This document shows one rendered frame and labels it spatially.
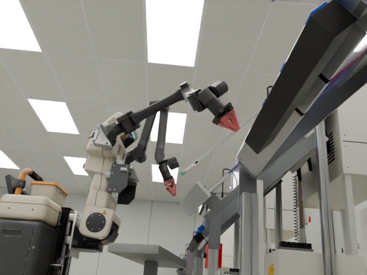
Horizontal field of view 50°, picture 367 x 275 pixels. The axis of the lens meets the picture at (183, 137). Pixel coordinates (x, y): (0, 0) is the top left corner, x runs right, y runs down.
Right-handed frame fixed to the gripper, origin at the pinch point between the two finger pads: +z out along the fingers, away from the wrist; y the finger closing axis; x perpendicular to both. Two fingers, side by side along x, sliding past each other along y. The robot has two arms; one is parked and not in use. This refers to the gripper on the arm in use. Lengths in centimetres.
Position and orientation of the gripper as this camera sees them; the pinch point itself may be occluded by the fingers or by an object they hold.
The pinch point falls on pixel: (236, 129)
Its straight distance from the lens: 151.7
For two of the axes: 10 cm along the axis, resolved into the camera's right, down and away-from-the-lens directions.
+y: -1.9, 3.9, 9.0
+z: 6.6, 7.3, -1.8
